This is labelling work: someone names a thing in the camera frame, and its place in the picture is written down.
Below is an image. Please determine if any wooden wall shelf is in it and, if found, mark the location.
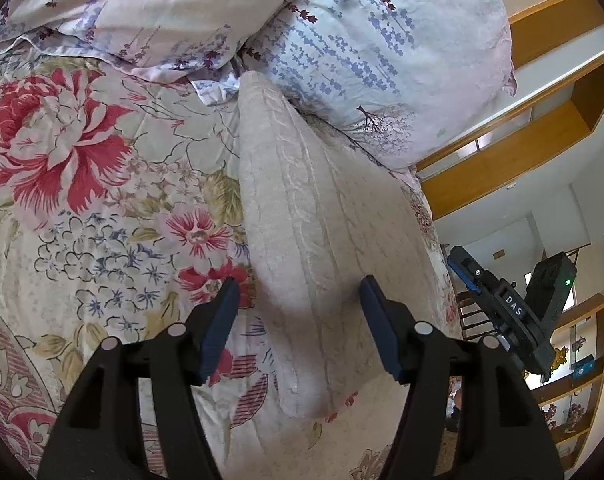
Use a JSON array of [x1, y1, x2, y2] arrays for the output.
[[527, 300, 604, 472]]

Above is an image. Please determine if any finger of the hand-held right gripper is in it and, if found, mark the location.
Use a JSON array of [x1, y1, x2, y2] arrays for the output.
[[446, 246, 503, 307]]

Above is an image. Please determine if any wooden framed wardrobe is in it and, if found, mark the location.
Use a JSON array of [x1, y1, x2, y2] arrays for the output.
[[414, 0, 604, 222]]

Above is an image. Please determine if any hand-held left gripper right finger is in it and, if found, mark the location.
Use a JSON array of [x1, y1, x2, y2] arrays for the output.
[[358, 275, 565, 480]]

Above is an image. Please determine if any floral bedsheet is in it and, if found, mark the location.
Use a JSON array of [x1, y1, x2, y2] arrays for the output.
[[0, 42, 464, 480]]

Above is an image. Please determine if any pale blue-flower pillow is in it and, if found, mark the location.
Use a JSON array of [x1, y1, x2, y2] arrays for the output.
[[239, 0, 519, 172]]

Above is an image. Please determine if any dark wooden chair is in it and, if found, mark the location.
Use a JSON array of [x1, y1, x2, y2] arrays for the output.
[[454, 290, 495, 343]]

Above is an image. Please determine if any small blue box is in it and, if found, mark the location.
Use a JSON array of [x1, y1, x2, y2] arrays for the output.
[[572, 356, 597, 380]]

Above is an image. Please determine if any pink purple-sprig pillow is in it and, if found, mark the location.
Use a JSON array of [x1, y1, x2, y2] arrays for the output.
[[0, 0, 343, 107]]

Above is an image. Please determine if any cream cable-knit sweater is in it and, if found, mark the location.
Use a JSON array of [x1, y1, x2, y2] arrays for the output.
[[237, 71, 455, 420]]

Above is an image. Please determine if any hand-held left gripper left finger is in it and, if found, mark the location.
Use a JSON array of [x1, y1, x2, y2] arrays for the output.
[[36, 277, 243, 480]]

